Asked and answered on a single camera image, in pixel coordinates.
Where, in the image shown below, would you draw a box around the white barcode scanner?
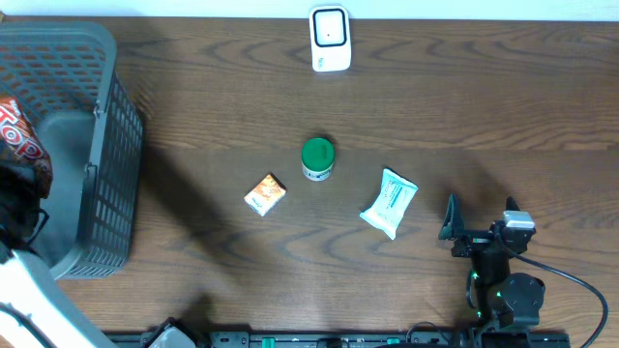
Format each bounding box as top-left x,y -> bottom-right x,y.
309,5 -> 352,73

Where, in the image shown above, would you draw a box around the grey plastic shopping basket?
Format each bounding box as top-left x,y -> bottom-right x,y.
1,22 -> 143,279

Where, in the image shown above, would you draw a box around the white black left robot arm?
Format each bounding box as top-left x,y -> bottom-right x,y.
1,160 -> 114,347

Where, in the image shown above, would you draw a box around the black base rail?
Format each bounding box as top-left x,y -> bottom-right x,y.
105,317 -> 571,348

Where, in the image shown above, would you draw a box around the small orange box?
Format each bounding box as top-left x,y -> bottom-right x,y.
244,174 -> 286,217

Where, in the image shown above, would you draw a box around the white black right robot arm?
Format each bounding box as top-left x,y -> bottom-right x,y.
438,194 -> 545,347

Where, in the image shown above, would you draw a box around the green lid supplement bottle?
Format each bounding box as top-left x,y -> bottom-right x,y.
301,137 -> 335,182

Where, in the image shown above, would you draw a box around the light green wipes pack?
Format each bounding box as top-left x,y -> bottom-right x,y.
360,168 -> 419,240

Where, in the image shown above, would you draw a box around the red orange snack bar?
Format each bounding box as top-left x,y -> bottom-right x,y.
1,96 -> 53,198

